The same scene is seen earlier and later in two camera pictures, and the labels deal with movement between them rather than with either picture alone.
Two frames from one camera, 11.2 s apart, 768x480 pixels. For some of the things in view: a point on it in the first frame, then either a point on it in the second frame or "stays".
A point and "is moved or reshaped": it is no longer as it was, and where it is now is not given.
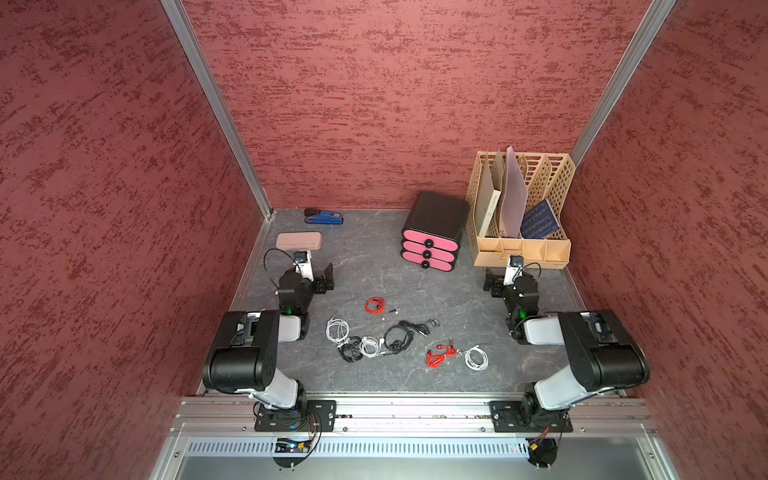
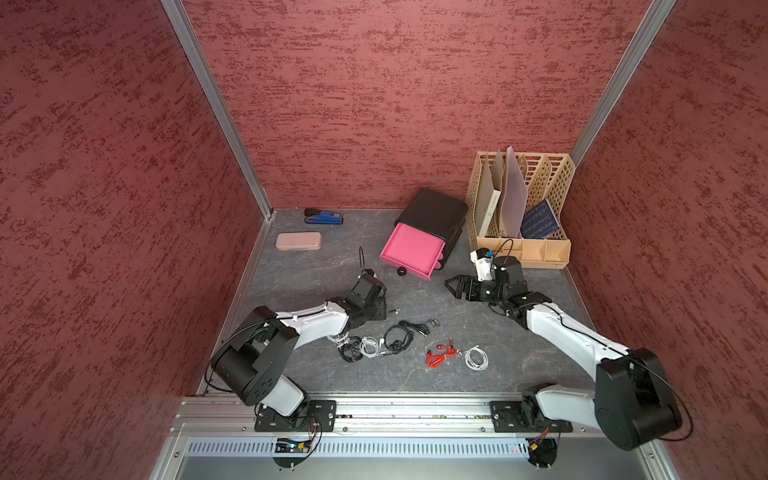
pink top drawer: (429, 241) is moved or reshaped
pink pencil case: (298, 241) stays
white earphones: (469, 360) stays
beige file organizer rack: (514, 207) stays
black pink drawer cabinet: (433, 231) is moved or reshaped
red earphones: (434, 360) stays
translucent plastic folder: (516, 189) stays
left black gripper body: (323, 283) -> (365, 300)
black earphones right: (399, 336) stays
